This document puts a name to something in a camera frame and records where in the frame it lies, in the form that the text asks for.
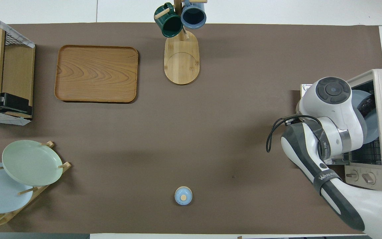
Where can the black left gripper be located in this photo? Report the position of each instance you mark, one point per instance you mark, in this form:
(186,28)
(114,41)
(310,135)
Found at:
(15,104)

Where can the light blue round plate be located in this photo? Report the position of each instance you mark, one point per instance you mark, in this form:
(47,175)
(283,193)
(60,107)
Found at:
(371,129)

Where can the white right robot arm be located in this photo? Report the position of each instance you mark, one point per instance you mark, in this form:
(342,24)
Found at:
(333,96)

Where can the pale green plate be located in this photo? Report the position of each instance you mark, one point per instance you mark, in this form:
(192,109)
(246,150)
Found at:
(31,162)

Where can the wooden plate rack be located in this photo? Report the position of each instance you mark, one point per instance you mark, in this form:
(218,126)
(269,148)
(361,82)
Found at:
(66,166)

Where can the wooden serving tray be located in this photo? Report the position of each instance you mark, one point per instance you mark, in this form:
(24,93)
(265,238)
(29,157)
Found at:
(96,73)

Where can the wooden mug tree stand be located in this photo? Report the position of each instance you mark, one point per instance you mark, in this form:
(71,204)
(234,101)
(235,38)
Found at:
(181,63)

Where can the dark green mug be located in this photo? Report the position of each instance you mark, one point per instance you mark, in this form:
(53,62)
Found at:
(169,25)

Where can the small blue lidded jar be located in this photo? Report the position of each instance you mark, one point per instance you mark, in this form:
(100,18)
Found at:
(183,196)

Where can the brown table mat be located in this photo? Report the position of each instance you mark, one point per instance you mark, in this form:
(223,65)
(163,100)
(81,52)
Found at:
(211,116)

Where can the blue mug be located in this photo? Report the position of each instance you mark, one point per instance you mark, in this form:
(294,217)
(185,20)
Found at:
(193,16)

